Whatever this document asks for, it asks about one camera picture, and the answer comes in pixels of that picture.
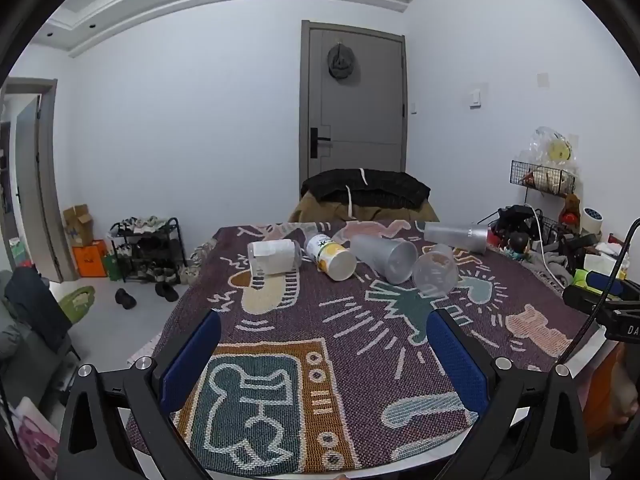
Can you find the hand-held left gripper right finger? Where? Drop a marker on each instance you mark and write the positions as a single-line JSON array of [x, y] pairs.
[[456, 360]]

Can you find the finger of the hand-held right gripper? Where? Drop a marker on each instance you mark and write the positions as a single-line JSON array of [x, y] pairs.
[[602, 284]]

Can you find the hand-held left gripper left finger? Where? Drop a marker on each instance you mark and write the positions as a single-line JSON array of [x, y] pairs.
[[192, 360]]

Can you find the small clear plastic cup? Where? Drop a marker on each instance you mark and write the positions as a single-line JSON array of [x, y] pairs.
[[435, 272]]

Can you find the large frosted plastic cup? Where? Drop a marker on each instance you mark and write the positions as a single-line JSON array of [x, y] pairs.
[[387, 258]]

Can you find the tall frosted plastic cup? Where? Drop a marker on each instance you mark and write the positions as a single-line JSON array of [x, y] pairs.
[[456, 236]]

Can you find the clear cup with white sleeve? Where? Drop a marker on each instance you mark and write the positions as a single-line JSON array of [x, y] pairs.
[[274, 257]]

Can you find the white and yellow paper cup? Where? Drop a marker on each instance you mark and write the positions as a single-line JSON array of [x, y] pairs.
[[331, 258]]

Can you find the white tissue pack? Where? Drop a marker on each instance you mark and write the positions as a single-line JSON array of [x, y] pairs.
[[600, 261]]

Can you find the white tape roll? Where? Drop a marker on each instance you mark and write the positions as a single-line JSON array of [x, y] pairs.
[[592, 217]]

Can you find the pair of black slippers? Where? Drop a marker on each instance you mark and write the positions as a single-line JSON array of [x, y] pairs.
[[167, 291]]

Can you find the brown toy bear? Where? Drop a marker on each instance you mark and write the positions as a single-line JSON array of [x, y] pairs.
[[571, 205]]

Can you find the black slipper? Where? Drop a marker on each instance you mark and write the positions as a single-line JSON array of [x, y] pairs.
[[125, 299]]

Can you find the small doll figure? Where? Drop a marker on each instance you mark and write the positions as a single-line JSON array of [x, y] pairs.
[[517, 245]]

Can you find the black bag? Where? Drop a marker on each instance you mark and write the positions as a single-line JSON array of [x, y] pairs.
[[515, 219]]

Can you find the black shoe rack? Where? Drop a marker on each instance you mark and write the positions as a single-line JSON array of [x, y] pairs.
[[145, 250]]

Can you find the green bag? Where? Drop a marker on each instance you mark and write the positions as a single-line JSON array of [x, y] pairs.
[[114, 266]]

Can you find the printed blanket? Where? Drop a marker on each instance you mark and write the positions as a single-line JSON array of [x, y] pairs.
[[320, 350]]

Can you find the green plush slipper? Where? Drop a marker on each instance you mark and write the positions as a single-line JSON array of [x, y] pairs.
[[75, 302]]

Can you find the orange box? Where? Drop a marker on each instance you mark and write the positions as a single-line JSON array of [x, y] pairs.
[[90, 259]]

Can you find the clear plastic bag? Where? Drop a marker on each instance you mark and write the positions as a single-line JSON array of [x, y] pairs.
[[550, 147]]

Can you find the dark clothing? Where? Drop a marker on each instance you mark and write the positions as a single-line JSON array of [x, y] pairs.
[[35, 310]]

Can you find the pink bag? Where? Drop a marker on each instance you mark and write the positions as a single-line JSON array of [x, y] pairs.
[[35, 435]]

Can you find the cardboard box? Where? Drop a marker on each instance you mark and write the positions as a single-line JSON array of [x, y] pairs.
[[77, 222]]

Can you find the brown chair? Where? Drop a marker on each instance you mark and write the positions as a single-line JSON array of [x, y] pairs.
[[320, 211]]

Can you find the open grey door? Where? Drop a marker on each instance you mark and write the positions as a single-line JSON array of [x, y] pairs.
[[36, 185]]

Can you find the grey hat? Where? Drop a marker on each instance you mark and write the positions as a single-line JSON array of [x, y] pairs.
[[341, 62]]

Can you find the white light switch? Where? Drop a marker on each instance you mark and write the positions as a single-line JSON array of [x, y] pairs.
[[475, 97]]

